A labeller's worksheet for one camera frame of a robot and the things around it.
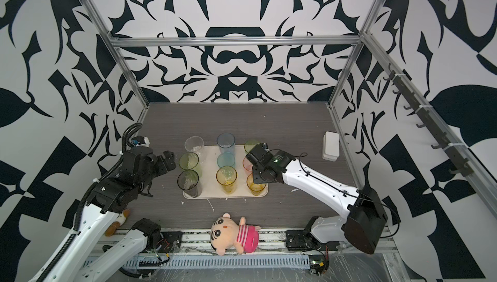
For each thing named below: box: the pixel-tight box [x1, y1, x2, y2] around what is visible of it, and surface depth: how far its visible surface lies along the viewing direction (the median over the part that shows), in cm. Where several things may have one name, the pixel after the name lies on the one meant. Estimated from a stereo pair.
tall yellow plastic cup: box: [216, 165, 238, 195], surface depth 81 cm
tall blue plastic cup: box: [216, 131, 236, 155], surface depth 89 cm
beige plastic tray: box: [182, 144, 269, 200], surface depth 89 cm
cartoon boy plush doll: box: [209, 212, 261, 257], surface depth 71 cm
